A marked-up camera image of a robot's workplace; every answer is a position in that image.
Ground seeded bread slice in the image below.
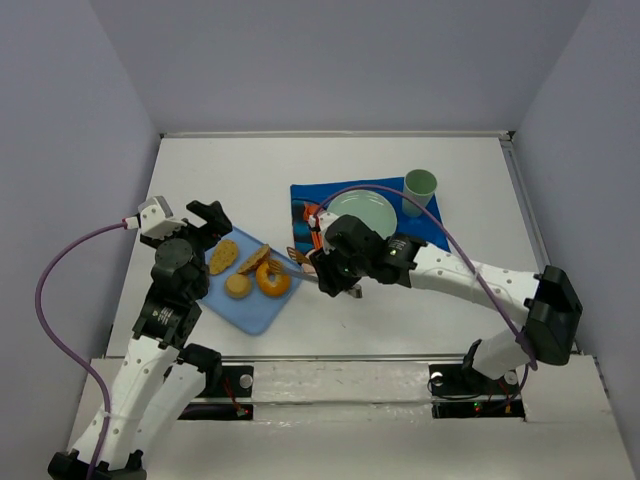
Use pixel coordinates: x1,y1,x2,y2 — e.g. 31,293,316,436
236,244,271,275

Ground metal tongs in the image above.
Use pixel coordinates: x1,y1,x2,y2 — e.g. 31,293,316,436
267,246,364,299

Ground glazed bagel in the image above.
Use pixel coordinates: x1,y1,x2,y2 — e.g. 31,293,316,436
255,259,291,297

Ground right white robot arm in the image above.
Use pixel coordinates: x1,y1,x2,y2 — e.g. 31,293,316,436
308,212,583,382

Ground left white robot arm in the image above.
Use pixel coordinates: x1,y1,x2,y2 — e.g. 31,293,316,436
48,196,232,479

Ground oval flat bread slice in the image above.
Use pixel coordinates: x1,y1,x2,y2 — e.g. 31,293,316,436
209,239,239,275

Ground light green plate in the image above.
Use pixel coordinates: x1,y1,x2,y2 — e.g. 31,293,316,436
327,189,397,238

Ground orange plastic fork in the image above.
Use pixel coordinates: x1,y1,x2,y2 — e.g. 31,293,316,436
303,202,322,250

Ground small round bun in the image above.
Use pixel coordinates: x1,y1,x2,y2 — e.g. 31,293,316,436
224,274,252,300

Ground blue patterned cloth mat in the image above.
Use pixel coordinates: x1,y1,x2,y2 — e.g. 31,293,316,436
290,175,454,274

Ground light blue tray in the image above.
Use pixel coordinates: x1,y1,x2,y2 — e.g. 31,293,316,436
200,227,302,335

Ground light green cup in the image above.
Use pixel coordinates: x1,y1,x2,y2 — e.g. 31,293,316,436
402,169,438,218

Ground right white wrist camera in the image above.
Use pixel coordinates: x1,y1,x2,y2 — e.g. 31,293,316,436
314,211,339,250

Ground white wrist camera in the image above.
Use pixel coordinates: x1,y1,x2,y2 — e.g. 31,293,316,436
314,211,339,250
138,196,185,240

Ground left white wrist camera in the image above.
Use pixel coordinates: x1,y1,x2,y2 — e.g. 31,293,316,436
138,196,185,240

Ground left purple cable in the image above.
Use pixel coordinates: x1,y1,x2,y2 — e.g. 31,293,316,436
35,219,141,480

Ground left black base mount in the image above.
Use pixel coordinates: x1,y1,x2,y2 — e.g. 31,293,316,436
179,365,254,422

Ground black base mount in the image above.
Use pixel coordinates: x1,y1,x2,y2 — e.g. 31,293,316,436
427,363,525,420
179,365,254,422

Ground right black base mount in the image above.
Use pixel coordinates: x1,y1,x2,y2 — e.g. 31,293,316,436
427,363,525,420

